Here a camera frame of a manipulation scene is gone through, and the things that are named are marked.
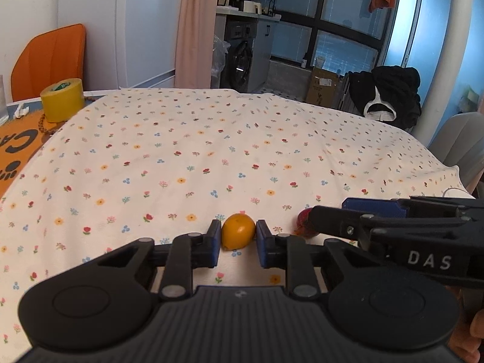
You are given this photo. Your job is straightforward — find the person's right hand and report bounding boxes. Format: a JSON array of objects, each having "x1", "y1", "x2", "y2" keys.
[{"x1": 448, "y1": 308, "x2": 484, "y2": 363}]

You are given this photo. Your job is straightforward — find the cardboard box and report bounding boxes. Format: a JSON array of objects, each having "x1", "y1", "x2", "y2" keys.
[{"x1": 305, "y1": 67, "x2": 340, "y2": 107}]

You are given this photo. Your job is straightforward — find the black white hoodie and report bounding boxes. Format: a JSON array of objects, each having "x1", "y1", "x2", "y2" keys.
[{"x1": 349, "y1": 66, "x2": 422, "y2": 130}]

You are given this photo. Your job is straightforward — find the floral white tablecloth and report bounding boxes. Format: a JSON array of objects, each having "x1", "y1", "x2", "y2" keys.
[{"x1": 1, "y1": 89, "x2": 467, "y2": 362}]

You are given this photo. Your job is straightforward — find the pink curtain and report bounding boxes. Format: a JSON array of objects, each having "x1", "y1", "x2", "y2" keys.
[{"x1": 175, "y1": 0, "x2": 217, "y2": 89}]

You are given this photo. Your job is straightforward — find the orange chair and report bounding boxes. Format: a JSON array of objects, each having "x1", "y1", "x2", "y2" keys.
[{"x1": 11, "y1": 24, "x2": 86, "y2": 102}]

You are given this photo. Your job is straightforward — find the small red apple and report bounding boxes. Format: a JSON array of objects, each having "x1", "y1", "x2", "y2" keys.
[{"x1": 295, "y1": 207, "x2": 314, "y2": 238}]

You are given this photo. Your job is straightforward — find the yellow tape roll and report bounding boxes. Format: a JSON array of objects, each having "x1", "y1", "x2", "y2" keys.
[{"x1": 40, "y1": 78, "x2": 85, "y2": 123}]

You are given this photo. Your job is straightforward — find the small yellow-orange fruit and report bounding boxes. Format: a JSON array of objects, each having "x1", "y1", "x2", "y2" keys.
[{"x1": 221, "y1": 213, "x2": 256, "y2": 251}]

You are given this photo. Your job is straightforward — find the white refrigerator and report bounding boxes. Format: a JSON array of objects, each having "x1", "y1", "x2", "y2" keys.
[{"x1": 57, "y1": 0, "x2": 181, "y2": 90}]

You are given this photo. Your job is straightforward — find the grey chair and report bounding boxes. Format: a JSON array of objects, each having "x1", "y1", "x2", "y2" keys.
[{"x1": 428, "y1": 112, "x2": 484, "y2": 193}]

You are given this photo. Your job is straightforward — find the orange cat placemat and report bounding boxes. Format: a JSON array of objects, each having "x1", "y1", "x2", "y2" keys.
[{"x1": 0, "y1": 96, "x2": 105, "y2": 198}]

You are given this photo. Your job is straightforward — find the black washing machine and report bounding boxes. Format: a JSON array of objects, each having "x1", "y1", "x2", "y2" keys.
[{"x1": 220, "y1": 21, "x2": 257, "y2": 93}]

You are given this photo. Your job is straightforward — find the white kettle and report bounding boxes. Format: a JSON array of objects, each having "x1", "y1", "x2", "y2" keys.
[{"x1": 243, "y1": 0, "x2": 262, "y2": 15}]

